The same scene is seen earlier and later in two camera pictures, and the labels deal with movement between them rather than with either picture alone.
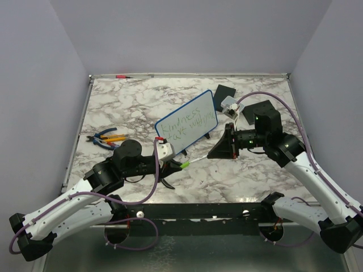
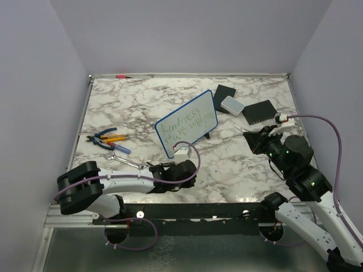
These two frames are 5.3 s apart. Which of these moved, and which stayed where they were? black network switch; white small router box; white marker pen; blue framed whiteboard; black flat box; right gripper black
Moved: white marker pen; right gripper black
Stayed: black flat box; black network switch; white small router box; blue framed whiteboard
